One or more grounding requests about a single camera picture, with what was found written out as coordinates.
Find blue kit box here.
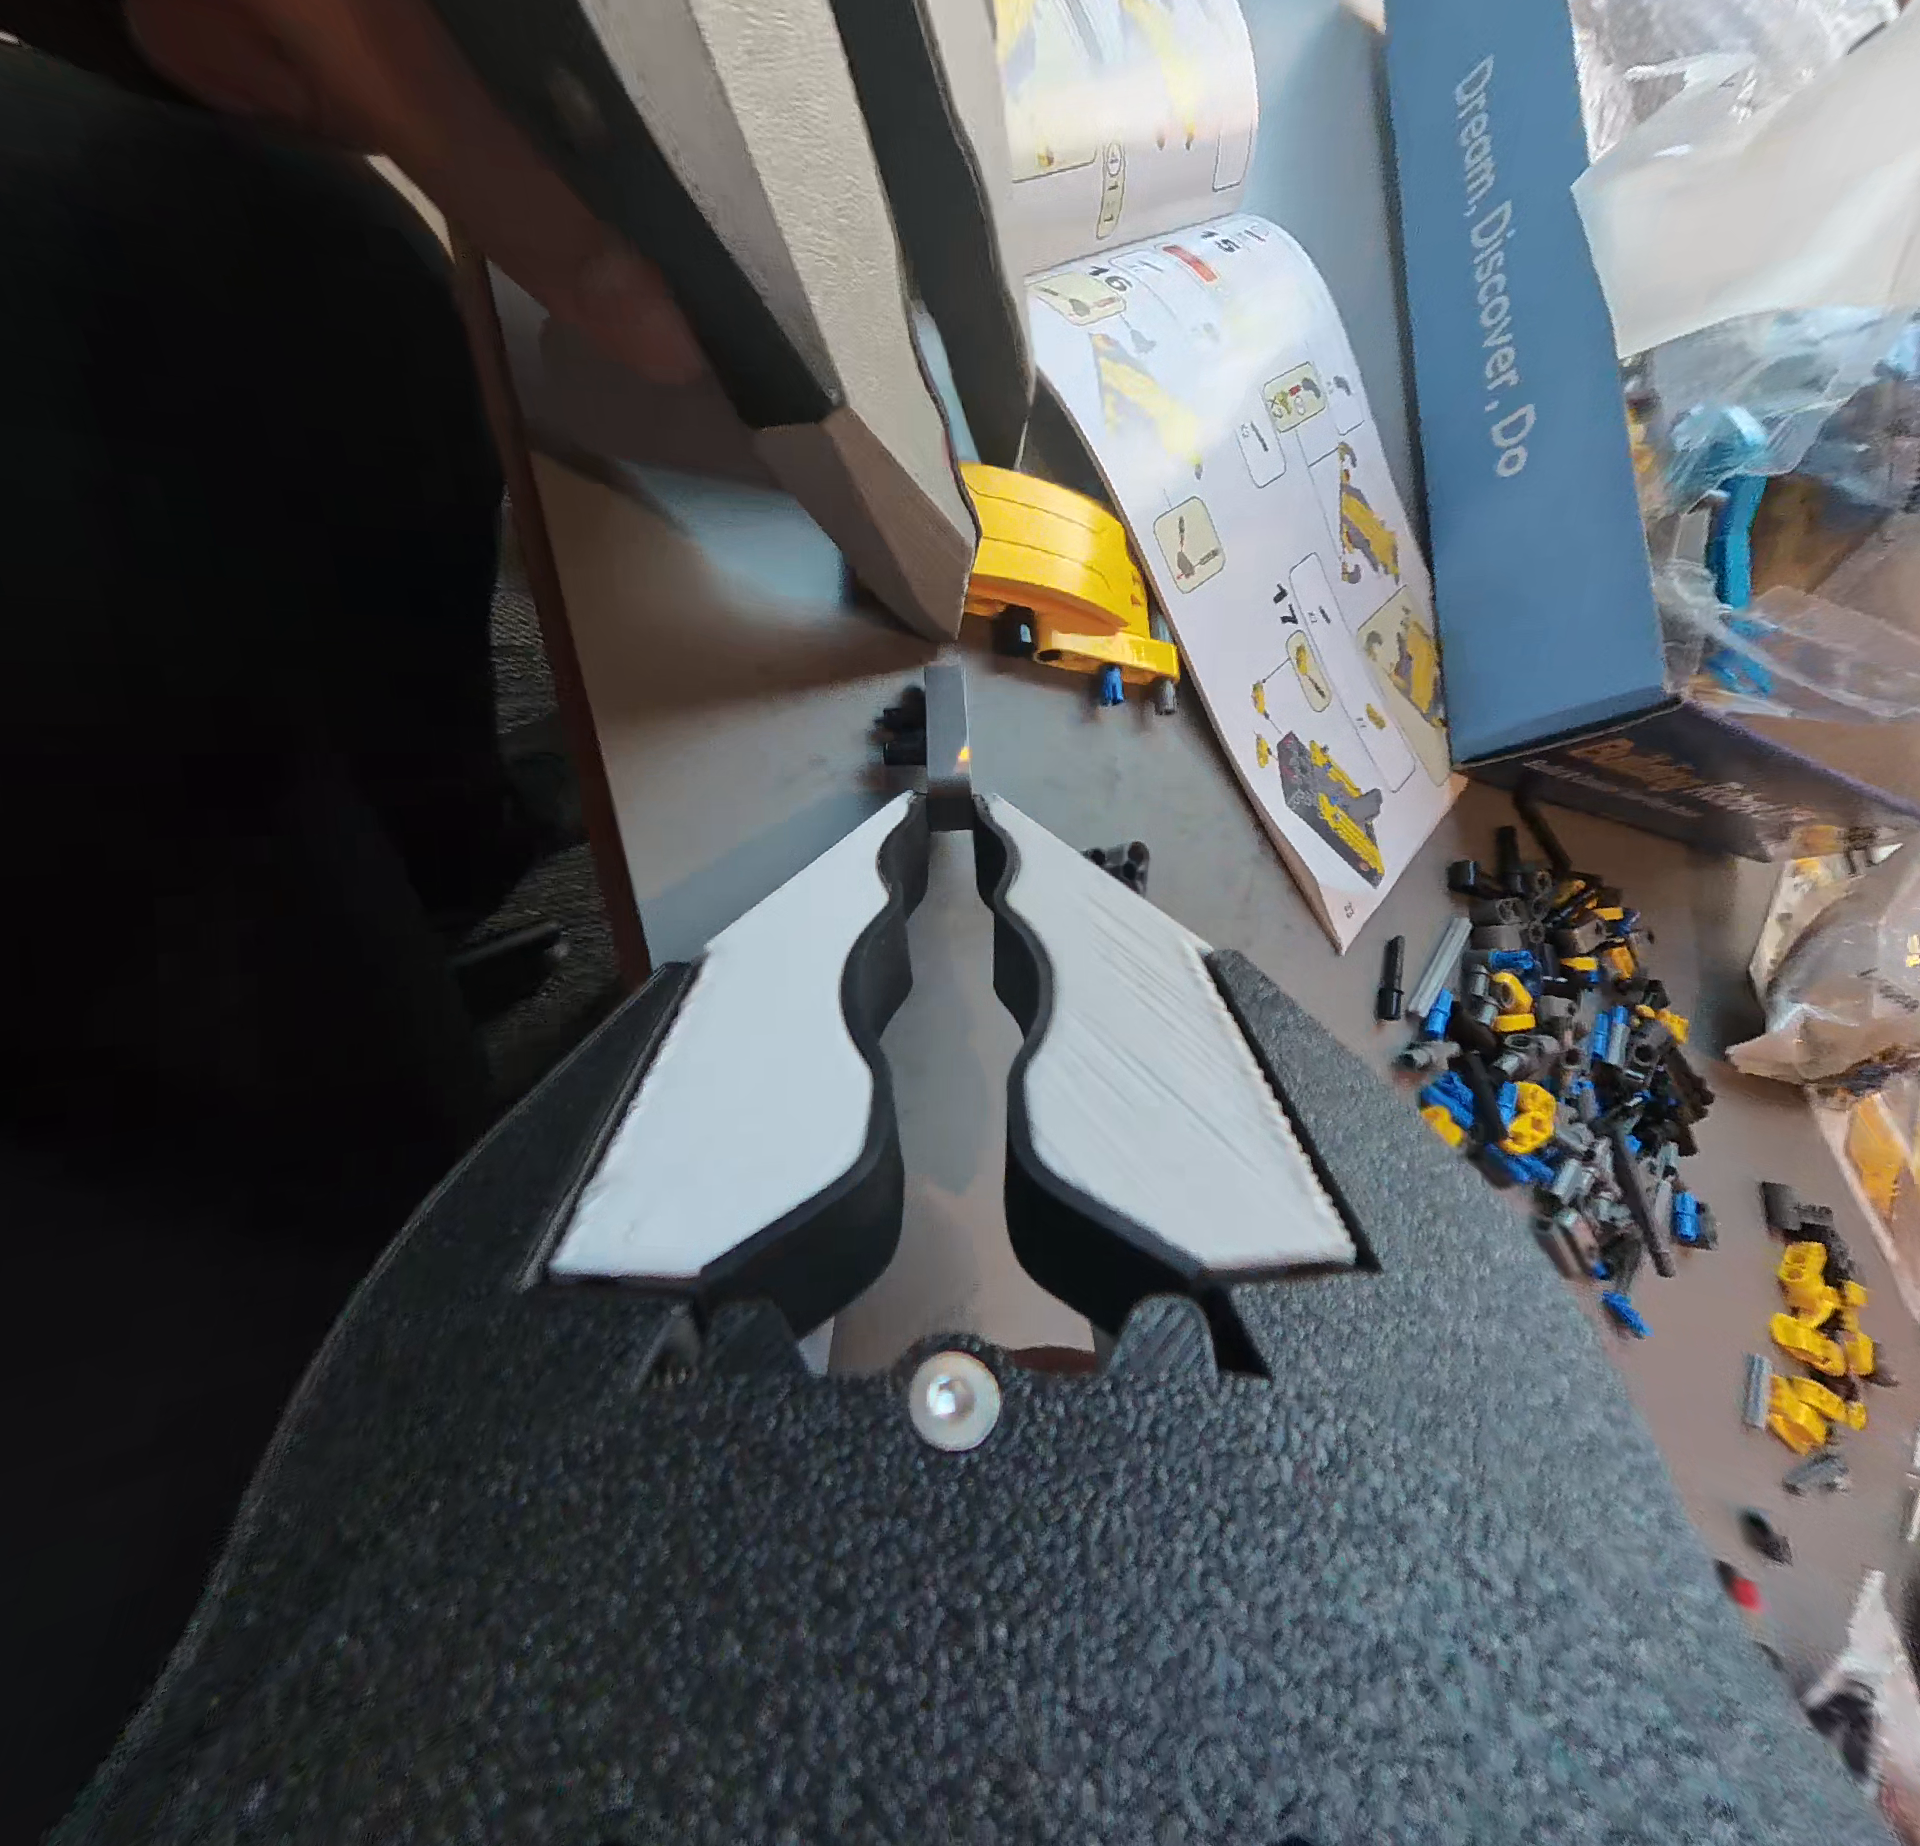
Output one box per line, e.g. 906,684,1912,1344
1381,0,1920,864

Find white paper sheet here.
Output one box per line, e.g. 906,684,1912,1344
1573,60,1920,362

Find small yellow picture leaflet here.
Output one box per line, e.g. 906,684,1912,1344
1806,1081,1920,1248

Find pile of mixed building pieces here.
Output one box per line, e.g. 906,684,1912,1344
1396,824,1720,1338

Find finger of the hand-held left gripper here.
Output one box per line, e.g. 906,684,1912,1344
664,0,989,642
899,0,1039,512

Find grey desk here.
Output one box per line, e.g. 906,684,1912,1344
451,0,1920,1818

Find yellow beam assembly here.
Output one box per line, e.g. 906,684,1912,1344
961,462,1184,708

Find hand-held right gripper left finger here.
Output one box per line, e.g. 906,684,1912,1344
547,792,925,1292

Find person's left hand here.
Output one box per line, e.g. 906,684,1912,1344
135,0,707,386

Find light grey angled beam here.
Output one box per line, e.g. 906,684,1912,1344
874,658,980,833

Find clear bag of kit parts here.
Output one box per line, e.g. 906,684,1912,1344
1560,0,1920,721

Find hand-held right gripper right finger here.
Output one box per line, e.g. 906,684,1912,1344
974,792,1365,1329

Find building instruction booklet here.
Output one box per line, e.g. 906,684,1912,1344
982,0,1463,953

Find cluster of yellow black parts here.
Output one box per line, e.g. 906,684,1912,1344
1741,1177,1877,1493

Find person's black trousers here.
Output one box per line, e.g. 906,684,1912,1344
0,45,513,1846

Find blue curved plastic part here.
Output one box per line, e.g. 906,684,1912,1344
1681,405,1787,693

